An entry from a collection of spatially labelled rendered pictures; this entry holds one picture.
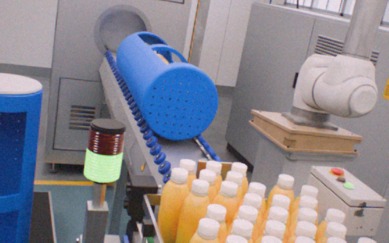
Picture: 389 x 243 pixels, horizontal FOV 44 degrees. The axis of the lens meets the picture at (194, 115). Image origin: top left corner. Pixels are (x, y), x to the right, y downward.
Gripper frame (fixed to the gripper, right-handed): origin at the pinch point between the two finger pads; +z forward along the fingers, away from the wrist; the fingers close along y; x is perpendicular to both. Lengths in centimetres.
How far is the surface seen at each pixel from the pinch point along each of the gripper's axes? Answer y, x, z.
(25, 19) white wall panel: 474, -51, 64
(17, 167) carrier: 53, 45, 87
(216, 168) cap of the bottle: -56, 23, 45
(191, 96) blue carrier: -3.2, -0.1, 38.8
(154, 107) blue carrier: 0.5, 12.1, 44.5
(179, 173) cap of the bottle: -58, 35, 44
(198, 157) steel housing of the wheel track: -12, -2, 59
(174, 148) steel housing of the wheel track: -3, 3, 59
